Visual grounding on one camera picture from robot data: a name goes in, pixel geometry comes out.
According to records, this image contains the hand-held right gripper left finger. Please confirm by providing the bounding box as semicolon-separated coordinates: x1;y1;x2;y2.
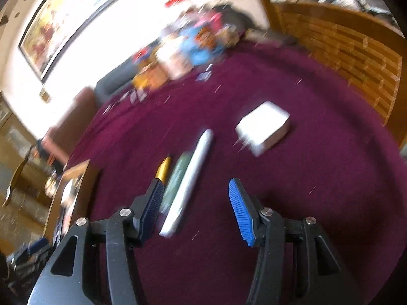
27;178;165;305

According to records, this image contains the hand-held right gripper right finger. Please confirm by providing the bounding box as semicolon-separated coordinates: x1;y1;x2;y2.
228;178;357;305

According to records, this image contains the white printed pen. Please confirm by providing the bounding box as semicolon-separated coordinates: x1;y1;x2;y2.
158;129;214;239

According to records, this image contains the brown cardboard box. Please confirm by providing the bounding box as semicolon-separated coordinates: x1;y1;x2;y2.
44;159;100;251

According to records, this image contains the dark green small box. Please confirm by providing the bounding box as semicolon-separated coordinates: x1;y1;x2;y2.
159;152;192;215

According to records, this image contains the purple tablecloth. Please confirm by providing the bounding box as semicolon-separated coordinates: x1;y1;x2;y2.
62;36;407;305

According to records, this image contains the yellow and black pen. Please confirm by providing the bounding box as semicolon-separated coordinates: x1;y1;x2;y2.
155;156;174;182

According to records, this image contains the white plug charger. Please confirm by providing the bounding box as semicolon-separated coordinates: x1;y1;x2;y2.
235;101;291;157

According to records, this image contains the wooden glass-door cabinet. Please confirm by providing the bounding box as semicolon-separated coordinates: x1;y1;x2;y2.
0;95;64;248

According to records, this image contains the brown leather chair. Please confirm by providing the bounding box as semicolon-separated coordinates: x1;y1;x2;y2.
40;86;97;174

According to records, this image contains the amber plastic jar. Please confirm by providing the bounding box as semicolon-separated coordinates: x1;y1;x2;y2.
132;63;167;92

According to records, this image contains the white plastic jar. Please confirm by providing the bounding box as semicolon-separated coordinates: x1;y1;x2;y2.
157;36;193;81

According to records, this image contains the wooden brick-pattern counter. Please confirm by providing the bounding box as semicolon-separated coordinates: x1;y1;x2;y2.
250;0;406;129

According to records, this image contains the framed wall painting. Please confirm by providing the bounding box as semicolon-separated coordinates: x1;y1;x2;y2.
18;0;132;84

